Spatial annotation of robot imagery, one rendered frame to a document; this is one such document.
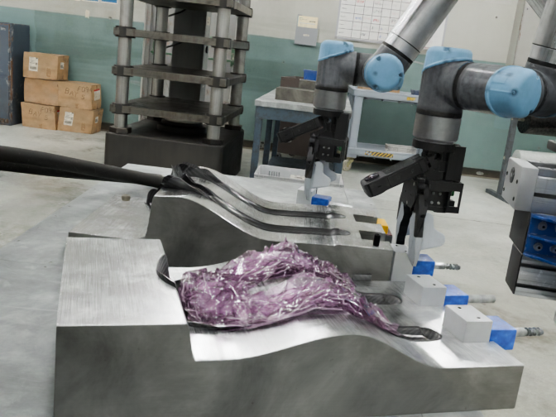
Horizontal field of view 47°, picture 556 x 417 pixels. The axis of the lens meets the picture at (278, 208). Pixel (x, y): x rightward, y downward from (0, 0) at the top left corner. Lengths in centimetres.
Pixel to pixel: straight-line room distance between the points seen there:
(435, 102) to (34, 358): 70
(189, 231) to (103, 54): 702
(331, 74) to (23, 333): 90
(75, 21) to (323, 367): 755
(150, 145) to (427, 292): 433
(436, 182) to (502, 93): 19
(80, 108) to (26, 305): 679
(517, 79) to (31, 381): 75
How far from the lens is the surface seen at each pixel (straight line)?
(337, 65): 147
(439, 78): 108
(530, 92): 104
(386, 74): 133
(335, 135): 149
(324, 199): 152
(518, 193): 140
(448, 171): 113
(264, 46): 755
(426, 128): 109
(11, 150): 131
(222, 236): 99
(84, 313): 63
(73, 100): 771
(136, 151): 514
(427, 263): 115
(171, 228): 100
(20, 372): 77
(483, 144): 776
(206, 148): 500
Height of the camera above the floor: 117
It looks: 14 degrees down
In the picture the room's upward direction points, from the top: 7 degrees clockwise
